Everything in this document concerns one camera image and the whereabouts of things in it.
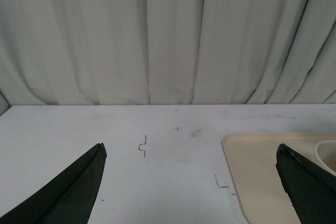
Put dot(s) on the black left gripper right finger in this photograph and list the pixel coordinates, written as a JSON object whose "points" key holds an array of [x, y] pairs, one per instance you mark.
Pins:
{"points": [[310, 188]]}

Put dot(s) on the cream white mug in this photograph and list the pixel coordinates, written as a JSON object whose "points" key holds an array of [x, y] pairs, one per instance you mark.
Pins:
{"points": [[324, 155]]}

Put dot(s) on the white curtain backdrop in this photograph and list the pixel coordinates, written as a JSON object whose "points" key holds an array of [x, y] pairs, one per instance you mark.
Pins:
{"points": [[105, 52]]}

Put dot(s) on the beige square plate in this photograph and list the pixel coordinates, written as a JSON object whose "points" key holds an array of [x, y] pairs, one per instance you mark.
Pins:
{"points": [[251, 158]]}

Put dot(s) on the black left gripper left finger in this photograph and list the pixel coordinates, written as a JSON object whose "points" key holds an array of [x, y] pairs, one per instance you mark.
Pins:
{"points": [[67, 198]]}

